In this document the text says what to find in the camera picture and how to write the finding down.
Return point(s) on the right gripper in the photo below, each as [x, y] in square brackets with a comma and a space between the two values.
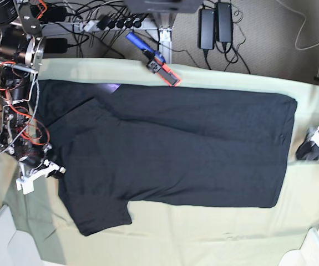
[31, 157]

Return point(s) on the dark navy T-shirt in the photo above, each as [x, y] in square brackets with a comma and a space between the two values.
[180, 146]

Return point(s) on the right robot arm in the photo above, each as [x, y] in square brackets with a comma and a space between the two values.
[22, 45]

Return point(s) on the white bin left corner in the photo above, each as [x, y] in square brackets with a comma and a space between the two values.
[1, 238]

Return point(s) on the white bin corner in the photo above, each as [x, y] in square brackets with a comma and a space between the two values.
[307, 255]
[1, 238]

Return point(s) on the white bin right corner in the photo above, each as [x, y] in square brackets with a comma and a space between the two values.
[307, 255]

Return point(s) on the light green table cloth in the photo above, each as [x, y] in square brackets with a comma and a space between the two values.
[161, 234]

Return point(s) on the black power adapter left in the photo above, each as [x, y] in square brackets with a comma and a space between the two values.
[56, 46]

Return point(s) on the blue orange bar clamp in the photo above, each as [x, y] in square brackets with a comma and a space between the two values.
[156, 62]

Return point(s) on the black power brick pair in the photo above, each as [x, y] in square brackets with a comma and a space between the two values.
[215, 25]

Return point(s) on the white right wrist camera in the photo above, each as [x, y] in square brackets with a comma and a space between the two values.
[26, 184]

